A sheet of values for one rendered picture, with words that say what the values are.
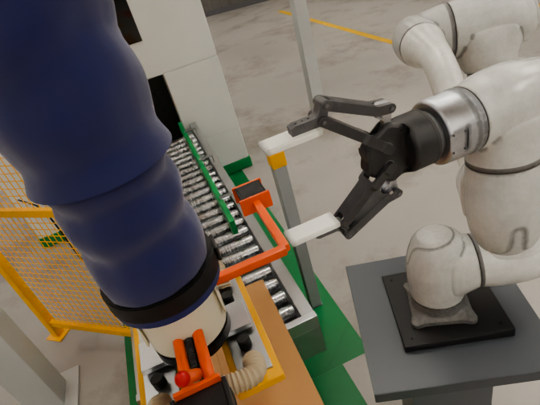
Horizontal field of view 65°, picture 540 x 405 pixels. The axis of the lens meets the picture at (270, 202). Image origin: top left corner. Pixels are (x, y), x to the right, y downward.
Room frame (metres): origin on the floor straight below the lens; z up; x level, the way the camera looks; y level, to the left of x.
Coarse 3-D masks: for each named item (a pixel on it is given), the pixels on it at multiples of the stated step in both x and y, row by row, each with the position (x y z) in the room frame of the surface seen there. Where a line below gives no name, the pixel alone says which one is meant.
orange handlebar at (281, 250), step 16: (256, 208) 0.92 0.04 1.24; (272, 224) 0.83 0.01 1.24; (256, 256) 0.73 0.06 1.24; (272, 256) 0.72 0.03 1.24; (224, 272) 0.71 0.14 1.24; (240, 272) 0.71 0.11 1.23; (176, 352) 0.54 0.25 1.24; (208, 352) 0.52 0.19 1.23; (208, 368) 0.48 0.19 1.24; (192, 384) 0.46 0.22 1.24
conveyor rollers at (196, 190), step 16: (176, 144) 3.17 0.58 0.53; (176, 160) 2.90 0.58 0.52; (192, 160) 2.77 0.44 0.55; (192, 176) 2.56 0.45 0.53; (192, 192) 2.37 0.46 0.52; (208, 192) 2.30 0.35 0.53; (224, 192) 2.23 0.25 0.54; (208, 208) 2.12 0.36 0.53; (208, 224) 1.94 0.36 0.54; (224, 224) 1.88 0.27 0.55; (240, 224) 1.88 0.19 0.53; (224, 240) 1.77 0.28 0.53; (240, 240) 1.71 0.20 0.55; (240, 256) 1.60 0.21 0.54; (256, 272) 1.45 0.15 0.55; (272, 288) 1.34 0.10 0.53
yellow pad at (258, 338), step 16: (224, 288) 0.79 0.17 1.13; (240, 288) 0.78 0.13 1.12; (256, 320) 0.66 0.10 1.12; (240, 336) 0.61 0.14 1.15; (256, 336) 0.62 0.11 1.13; (224, 352) 0.60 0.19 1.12; (240, 352) 0.59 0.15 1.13; (272, 352) 0.57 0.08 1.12; (240, 368) 0.55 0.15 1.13; (272, 368) 0.53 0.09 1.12; (272, 384) 0.51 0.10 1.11
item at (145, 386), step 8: (136, 336) 0.72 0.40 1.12; (136, 344) 0.70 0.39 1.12; (136, 352) 0.67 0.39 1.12; (136, 360) 0.65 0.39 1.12; (168, 368) 0.60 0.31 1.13; (176, 368) 0.60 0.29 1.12; (144, 376) 0.60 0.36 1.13; (152, 376) 0.57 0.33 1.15; (160, 376) 0.57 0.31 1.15; (168, 376) 0.58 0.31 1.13; (144, 384) 0.58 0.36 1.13; (152, 384) 0.56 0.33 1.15; (160, 384) 0.55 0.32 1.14; (168, 384) 0.56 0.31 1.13; (144, 392) 0.56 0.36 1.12; (152, 392) 0.55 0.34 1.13; (160, 392) 0.55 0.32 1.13; (168, 392) 0.54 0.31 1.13; (144, 400) 0.55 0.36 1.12
